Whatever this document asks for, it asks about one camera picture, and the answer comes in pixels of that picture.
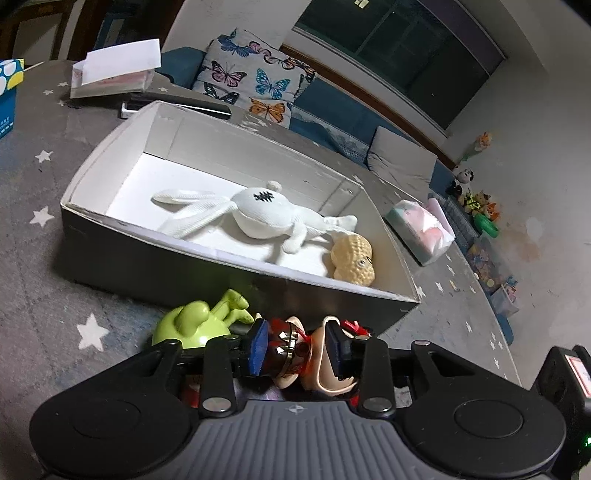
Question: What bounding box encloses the grey and white cardboard box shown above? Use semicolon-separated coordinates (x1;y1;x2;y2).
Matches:
60;100;422;343

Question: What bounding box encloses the black remote control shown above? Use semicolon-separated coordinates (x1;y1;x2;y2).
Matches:
121;93;232;121

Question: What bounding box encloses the red and tan doll figure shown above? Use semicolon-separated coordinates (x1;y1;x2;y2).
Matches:
185;315;375;408

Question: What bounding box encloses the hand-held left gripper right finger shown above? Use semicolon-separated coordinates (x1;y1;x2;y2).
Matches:
323;319;468;415

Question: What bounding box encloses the dark wooden chair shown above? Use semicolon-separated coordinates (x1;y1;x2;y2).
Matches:
0;0;109;63

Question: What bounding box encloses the green toy ring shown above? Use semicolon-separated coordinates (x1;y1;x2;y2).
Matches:
475;215;501;238

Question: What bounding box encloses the beige knitted peanut toy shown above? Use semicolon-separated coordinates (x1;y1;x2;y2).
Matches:
330;233;375;288

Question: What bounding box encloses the brown plush toy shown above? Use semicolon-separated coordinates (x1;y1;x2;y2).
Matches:
464;190;502;220

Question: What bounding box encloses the grey cushion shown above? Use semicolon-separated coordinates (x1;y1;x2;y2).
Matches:
367;126;438;200

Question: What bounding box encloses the blue sofa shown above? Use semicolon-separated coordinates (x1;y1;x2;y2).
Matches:
159;46;462;204

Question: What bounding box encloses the green plastic toy figure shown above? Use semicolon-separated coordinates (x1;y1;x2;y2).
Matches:
152;288;260;350

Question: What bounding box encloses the blue tissue box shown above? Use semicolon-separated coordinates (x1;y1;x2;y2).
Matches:
0;59;27;140

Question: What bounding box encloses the panda plush toy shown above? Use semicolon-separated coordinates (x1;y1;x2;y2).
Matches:
445;167;477;198

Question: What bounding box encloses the small clear storage bin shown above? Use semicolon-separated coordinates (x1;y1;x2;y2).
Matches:
489;277;521;318

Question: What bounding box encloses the open white paper box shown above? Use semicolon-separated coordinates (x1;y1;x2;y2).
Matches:
69;39;162;99

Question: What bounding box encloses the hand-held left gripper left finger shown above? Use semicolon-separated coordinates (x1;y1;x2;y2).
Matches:
134;318;271;414

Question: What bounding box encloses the butterfly print pillow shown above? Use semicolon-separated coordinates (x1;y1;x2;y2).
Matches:
191;28;317;130

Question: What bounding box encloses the white plush rabbit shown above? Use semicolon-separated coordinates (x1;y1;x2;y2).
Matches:
151;181;359;267

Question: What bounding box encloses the grey star print tablecloth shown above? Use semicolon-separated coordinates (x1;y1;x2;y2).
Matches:
0;60;522;480

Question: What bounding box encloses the pastel tissue pack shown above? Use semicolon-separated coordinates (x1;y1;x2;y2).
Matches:
384;198;457;267

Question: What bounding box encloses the dark window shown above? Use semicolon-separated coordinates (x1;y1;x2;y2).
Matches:
281;0;507;136

